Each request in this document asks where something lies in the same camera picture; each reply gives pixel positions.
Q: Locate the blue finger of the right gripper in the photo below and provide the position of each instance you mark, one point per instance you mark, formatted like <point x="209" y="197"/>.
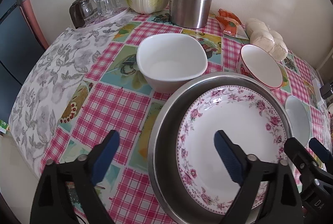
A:
<point x="324" y="154"/>

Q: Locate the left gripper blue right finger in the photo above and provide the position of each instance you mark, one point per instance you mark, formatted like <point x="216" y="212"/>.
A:
<point x="232" y="156"/>

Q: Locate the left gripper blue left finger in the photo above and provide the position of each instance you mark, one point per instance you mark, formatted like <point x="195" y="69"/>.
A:
<point x="102" y="155"/>

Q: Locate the floral pink rimmed plate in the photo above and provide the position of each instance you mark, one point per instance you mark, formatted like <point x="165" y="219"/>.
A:
<point x="248" y="119"/>

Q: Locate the light blue round bowl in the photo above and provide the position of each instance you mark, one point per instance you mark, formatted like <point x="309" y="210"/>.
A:
<point x="299" y="119"/>

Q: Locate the red patterned small bowl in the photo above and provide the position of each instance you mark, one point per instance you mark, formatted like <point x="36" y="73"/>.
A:
<point x="257" y="64"/>

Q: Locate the white square bowl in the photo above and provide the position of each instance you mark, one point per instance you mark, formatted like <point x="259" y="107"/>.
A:
<point x="167" y="61"/>

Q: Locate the pink checkered tablecloth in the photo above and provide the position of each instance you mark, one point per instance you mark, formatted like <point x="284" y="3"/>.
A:
<point x="114" y="95"/>

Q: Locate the large steel round tray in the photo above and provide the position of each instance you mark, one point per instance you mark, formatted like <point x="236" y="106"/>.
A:
<point x="162" y="170"/>

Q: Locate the grey floral cloth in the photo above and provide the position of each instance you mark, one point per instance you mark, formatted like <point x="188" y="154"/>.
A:
<point x="52" y="82"/>

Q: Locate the bag of white buns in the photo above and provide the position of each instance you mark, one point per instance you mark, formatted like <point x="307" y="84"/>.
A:
<point x="269" y="40"/>

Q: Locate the orange snack packet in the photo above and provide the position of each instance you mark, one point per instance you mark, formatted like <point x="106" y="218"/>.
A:
<point x="230" y="24"/>

